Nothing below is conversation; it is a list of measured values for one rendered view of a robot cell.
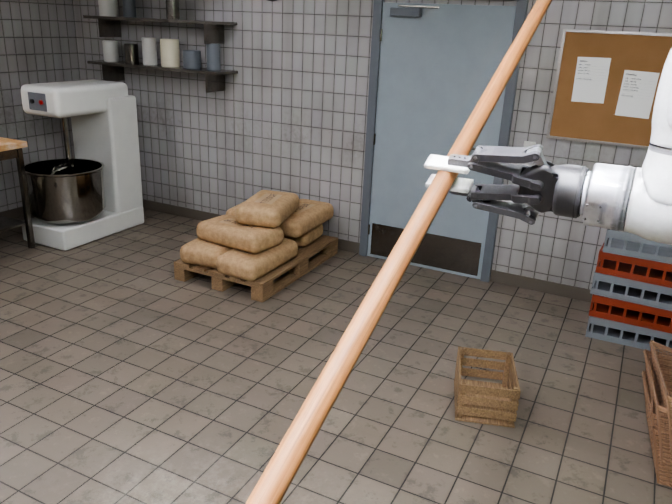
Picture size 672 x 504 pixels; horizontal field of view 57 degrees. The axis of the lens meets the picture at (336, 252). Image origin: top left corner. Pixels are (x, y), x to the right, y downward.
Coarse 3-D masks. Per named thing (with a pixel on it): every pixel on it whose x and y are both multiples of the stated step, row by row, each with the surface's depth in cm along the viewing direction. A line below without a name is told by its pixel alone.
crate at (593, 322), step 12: (588, 324) 414; (600, 324) 409; (612, 324) 405; (624, 324) 402; (588, 336) 414; (600, 336) 411; (612, 336) 408; (624, 336) 416; (636, 336) 401; (648, 336) 417; (660, 336) 395; (648, 348) 400
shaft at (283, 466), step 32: (544, 0) 136; (512, 64) 118; (480, 128) 105; (416, 224) 88; (384, 288) 80; (352, 320) 77; (352, 352) 73; (320, 384) 70; (320, 416) 68; (288, 448) 64; (288, 480) 63
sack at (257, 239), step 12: (228, 216) 487; (204, 228) 467; (216, 228) 461; (228, 228) 458; (240, 228) 458; (252, 228) 459; (264, 228) 460; (276, 228) 463; (204, 240) 474; (216, 240) 462; (228, 240) 455; (240, 240) 448; (252, 240) 443; (264, 240) 449; (276, 240) 461; (252, 252) 447
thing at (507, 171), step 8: (472, 168) 93; (480, 168) 93; (488, 168) 92; (496, 168) 92; (504, 168) 92; (512, 168) 92; (520, 168) 92; (496, 176) 92; (504, 176) 92; (512, 176) 91; (520, 176) 90; (520, 184) 91; (528, 184) 90; (536, 184) 89
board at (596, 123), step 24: (576, 48) 422; (600, 48) 416; (624, 48) 410; (648, 48) 404; (552, 120) 442; (576, 120) 435; (600, 120) 429; (624, 120) 422; (648, 120) 416; (624, 144) 426; (648, 144) 420
